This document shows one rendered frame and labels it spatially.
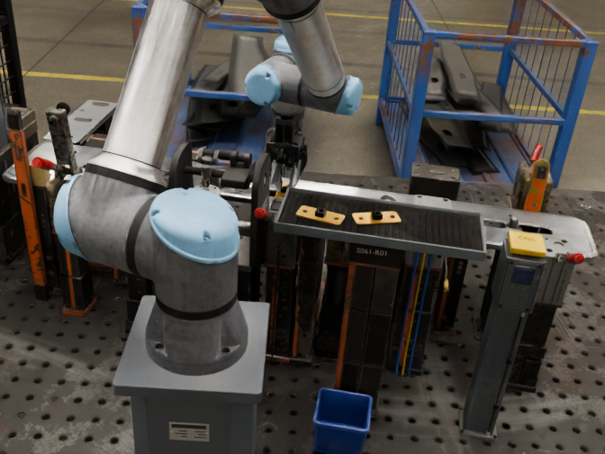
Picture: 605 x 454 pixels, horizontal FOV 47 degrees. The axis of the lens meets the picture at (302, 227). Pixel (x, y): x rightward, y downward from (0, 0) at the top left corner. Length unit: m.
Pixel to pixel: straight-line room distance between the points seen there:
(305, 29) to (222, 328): 0.48
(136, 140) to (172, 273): 0.20
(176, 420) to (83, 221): 0.31
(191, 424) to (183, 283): 0.23
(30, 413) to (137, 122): 0.76
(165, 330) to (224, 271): 0.13
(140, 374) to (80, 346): 0.69
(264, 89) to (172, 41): 0.38
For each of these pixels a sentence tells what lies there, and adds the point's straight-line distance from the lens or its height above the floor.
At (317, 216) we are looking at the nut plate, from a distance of 1.26.
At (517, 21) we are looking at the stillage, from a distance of 4.62.
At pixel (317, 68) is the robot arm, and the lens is 1.23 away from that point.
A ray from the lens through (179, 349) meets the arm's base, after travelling 1.00.
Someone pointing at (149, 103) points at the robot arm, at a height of 1.43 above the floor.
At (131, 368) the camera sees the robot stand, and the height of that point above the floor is 1.10.
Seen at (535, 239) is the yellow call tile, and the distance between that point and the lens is 1.32.
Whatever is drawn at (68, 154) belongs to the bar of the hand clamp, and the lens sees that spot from 1.60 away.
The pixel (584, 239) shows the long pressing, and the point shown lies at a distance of 1.70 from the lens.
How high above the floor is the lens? 1.80
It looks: 31 degrees down
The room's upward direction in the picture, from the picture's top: 4 degrees clockwise
